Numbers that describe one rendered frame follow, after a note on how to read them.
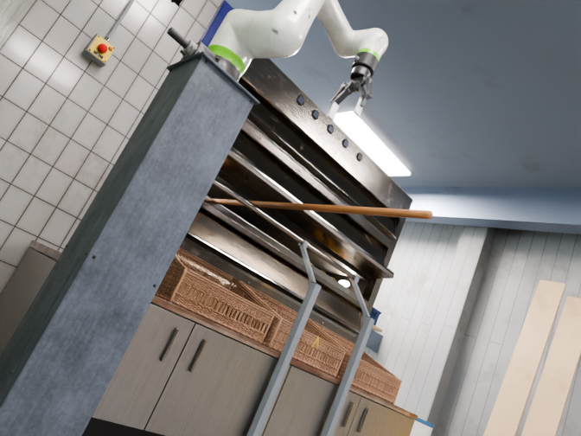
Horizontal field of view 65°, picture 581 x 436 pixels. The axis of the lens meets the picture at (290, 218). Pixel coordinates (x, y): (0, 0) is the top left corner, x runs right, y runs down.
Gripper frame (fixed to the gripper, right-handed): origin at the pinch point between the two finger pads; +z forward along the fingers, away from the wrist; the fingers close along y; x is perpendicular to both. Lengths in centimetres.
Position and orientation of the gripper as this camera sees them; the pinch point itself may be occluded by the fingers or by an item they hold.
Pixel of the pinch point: (343, 113)
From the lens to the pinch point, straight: 179.7
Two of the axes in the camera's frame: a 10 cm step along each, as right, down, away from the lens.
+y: 6.5, 0.5, -7.6
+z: -3.8, 8.9, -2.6
